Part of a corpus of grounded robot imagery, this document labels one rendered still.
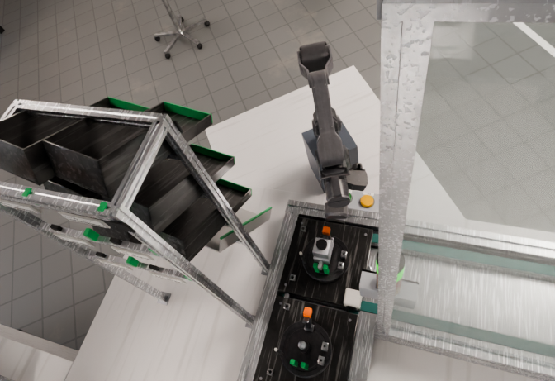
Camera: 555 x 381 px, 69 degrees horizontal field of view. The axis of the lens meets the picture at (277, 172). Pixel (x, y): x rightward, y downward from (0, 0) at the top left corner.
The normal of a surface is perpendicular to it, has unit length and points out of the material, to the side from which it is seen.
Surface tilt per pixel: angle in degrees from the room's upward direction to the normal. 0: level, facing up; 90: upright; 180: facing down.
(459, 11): 90
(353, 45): 0
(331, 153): 35
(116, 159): 90
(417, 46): 90
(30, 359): 0
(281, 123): 0
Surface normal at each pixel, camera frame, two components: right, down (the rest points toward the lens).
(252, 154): -0.21, -0.52
